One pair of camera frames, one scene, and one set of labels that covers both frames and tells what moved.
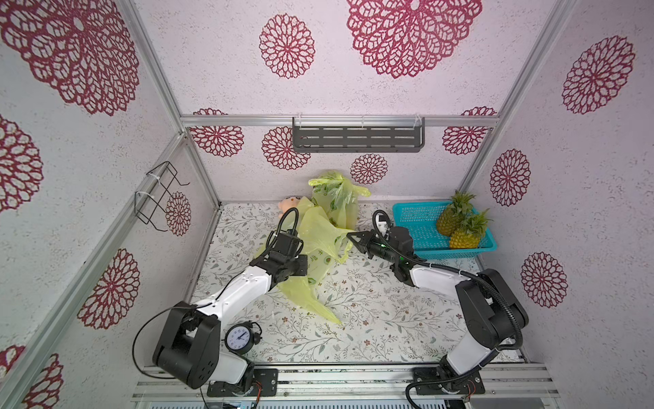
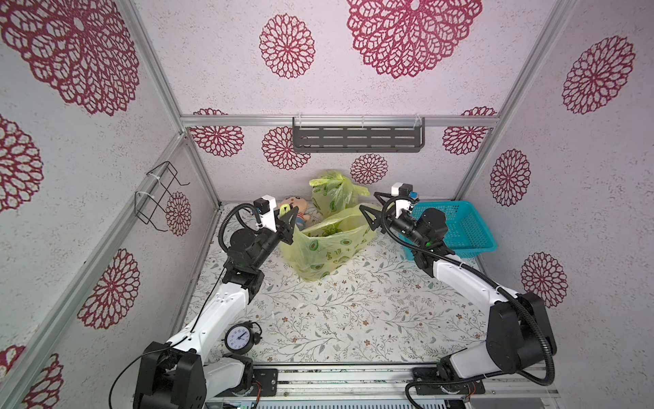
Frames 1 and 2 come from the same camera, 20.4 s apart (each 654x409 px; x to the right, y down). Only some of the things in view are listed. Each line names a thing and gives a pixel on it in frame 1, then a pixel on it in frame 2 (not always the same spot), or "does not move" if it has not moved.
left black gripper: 303,263 → 286,231
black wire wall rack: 152,204 does not move
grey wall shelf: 358,134 does not move
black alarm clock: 240,337 does not move
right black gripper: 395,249 → 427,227
